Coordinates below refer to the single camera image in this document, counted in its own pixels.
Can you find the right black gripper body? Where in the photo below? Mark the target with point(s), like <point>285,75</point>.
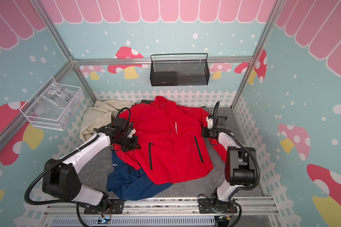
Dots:
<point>208,133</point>

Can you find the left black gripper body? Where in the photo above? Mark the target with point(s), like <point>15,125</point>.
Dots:
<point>127,143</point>

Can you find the red jacket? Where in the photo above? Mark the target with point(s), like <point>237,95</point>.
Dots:
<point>173,149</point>

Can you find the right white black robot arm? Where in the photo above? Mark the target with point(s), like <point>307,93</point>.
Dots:
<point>242,172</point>

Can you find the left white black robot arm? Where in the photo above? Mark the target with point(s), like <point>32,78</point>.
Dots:
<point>60,177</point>

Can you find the navy blue jacket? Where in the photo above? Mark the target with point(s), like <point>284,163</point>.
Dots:
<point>127,183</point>

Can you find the cream beige jacket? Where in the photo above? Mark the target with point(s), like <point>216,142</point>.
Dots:
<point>102,113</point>

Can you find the black fabric case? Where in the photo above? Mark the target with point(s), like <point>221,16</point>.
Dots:
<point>147,102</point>

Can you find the black box in basket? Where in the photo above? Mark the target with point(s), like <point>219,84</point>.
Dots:
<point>159,79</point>

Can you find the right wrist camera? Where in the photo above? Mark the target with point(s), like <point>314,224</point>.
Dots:
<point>211,121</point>

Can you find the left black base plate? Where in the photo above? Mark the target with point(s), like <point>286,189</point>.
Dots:
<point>111,206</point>

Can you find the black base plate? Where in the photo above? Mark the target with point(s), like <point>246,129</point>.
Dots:
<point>208,206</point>
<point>111,206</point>

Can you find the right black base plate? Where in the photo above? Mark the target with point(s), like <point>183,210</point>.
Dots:
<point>208,206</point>

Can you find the black wire mesh basket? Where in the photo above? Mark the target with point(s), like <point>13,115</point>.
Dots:
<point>192,69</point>

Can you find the white wire basket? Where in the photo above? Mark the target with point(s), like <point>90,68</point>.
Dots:
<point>25,109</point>

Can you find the aluminium front rail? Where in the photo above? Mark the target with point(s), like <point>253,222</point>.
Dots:
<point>185,212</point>

